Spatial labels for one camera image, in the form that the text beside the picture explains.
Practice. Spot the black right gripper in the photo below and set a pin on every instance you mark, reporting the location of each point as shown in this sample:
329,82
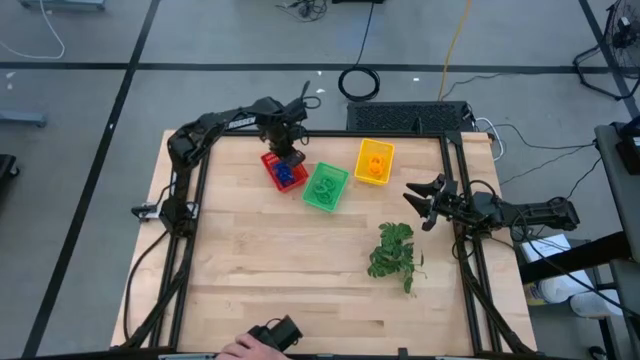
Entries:
465,207

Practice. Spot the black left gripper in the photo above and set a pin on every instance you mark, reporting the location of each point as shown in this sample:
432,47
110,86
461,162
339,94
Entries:
281,139

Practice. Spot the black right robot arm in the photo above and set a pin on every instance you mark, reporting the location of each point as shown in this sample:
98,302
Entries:
545,214

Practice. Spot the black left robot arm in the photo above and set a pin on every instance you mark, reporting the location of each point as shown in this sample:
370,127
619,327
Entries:
192,140

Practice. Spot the red plastic basket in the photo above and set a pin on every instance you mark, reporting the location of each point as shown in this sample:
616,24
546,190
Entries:
301,175

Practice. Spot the green plastic basket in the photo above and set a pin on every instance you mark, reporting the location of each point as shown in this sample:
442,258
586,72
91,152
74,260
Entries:
341,176

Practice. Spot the green leafy plant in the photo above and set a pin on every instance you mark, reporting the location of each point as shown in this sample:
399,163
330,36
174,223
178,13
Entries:
395,255

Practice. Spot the yellow plastic basket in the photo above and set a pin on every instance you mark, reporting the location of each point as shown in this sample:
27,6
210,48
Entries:
365,150

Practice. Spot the black mesh computer tower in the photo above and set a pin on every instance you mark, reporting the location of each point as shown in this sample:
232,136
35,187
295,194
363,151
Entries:
400,117

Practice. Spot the white cardboard box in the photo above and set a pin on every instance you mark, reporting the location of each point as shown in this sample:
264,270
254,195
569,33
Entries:
545,247

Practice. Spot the white paper towel roll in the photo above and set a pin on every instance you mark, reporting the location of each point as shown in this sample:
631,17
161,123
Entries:
560,290

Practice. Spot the black operator desk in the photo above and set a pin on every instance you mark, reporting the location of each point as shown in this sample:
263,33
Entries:
612,165

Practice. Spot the person's hand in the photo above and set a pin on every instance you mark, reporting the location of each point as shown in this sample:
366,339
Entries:
245,350

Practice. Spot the black computer monitor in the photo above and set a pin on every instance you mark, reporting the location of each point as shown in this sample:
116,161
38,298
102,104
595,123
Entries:
631,150

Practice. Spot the black floor fan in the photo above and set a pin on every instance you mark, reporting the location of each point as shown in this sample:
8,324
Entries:
622,40

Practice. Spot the grey table foot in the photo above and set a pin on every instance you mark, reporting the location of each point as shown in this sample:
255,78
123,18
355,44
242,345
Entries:
22,119

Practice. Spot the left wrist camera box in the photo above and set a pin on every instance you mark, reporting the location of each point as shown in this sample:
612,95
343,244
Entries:
296,111

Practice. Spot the black aluminium rig frame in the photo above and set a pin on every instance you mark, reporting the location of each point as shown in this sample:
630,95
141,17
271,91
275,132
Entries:
192,280

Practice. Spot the black table camera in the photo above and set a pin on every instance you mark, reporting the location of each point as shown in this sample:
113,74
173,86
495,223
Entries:
280,331

